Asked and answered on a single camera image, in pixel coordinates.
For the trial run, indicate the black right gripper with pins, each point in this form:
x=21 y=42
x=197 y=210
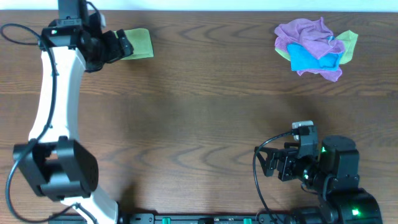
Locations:
x=285 y=156

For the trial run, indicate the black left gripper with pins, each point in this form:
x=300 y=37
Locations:
x=117 y=52

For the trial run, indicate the light green microfiber cloth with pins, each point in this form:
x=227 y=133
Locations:
x=141 y=42

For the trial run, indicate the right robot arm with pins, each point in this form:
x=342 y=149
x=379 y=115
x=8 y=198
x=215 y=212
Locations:
x=328 y=169

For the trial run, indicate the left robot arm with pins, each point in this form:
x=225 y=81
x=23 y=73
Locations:
x=53 y=161

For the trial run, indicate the blue microfiber cloth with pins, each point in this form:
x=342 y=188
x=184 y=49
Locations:
x=318 y=53

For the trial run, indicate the purple microfiber cloth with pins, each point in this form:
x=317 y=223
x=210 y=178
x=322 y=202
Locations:
x=305 y=28

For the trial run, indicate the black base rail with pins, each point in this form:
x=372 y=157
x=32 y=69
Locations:
x=150 y=218

